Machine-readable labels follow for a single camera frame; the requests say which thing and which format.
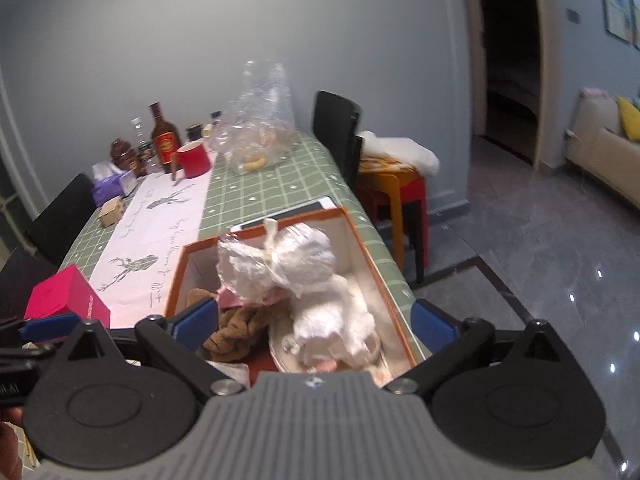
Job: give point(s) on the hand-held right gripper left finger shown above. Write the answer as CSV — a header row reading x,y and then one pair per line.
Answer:
x,y
196,322

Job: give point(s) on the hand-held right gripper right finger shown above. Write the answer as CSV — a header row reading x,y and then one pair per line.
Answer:
x,y
431,327

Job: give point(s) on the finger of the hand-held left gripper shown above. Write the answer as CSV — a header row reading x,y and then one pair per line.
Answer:
x,y
50,326
25,352

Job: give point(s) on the brown plush toy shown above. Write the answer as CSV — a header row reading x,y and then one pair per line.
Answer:
x,y
235,330

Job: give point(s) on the orange cardboard box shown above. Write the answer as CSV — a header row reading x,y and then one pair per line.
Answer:
x,y
197,267

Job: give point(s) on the white crinkled cloth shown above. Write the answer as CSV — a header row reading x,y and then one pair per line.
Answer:
x,y
330,320

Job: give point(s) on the plastic-wrapped plush doll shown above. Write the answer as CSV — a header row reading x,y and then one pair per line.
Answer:
x,y
295,255

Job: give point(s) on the person's left hand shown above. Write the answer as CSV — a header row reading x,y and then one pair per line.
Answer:
x,y
9,445

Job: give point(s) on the pink red square box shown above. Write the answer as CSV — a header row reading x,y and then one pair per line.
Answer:
x,y
65,295

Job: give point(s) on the black chair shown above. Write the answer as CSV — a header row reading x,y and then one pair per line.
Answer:
x,y
60,220
335,125
20,280

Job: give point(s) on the orange plastic stool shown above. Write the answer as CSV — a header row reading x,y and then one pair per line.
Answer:
x,y
397,230

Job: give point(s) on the white printed table runner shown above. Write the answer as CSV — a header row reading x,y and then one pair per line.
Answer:
x,y
165,220

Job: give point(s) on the small beige box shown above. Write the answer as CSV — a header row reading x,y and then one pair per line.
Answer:
x,y
111,212

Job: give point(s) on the red plastic stool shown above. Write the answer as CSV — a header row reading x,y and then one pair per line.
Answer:
x,y
416,195

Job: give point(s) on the purple tissue box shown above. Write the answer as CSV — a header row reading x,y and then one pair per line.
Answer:
x,y
112,190

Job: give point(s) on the white tablet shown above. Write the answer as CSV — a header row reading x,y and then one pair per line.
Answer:
x,y
310,207

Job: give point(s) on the yellow cloth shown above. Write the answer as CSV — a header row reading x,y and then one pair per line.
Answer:
x,y
385,166

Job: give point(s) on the clear water bottle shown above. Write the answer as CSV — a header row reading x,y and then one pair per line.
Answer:
x,y
142,152

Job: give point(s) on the brown liquor bottle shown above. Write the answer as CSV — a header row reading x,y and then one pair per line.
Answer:
x,y
164,145

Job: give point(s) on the brown bear figurine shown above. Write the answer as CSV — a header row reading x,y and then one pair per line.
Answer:
x,y
122,152

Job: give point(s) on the dark glass jar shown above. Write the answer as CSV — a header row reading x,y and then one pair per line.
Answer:
x,y
193,132

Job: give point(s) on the clear plastic bag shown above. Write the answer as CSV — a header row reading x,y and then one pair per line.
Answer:
x,y
255,125

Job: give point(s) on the beige sofa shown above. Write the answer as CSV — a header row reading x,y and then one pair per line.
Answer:
x,y
600,160

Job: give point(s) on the yellow cushion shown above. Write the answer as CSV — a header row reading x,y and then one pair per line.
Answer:
x,y
631,120

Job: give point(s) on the wall switch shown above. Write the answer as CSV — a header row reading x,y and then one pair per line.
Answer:
x,y
573,15

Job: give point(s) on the framed wall picture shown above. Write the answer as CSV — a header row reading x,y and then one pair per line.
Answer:
x,y
620,5

